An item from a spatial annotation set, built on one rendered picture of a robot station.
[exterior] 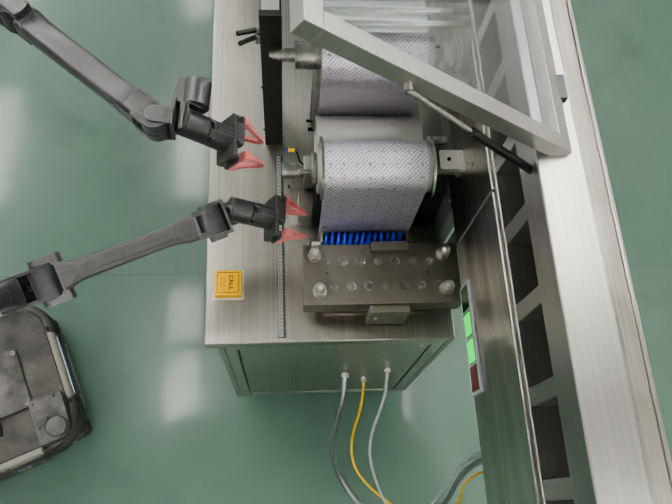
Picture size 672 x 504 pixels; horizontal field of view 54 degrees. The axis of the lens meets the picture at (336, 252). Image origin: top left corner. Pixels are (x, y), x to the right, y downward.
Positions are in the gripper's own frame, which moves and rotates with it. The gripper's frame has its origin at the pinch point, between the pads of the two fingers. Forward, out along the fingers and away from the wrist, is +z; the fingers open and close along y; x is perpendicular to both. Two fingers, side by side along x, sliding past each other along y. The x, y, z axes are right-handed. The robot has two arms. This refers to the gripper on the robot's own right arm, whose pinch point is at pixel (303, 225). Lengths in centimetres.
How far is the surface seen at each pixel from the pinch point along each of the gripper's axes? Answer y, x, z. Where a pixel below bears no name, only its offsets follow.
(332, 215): -1.5, 5.8, 4.9
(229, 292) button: 12.6, -23.6, -9.1
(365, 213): -1.9, 10.2, 11.6
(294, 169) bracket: -10.6, 6.8, -6.3
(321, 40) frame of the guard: 10, 75, -38
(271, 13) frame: -35.7, 26.0, -22.5
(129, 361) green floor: 14, -127, -8
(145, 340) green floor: 5, -125, -4
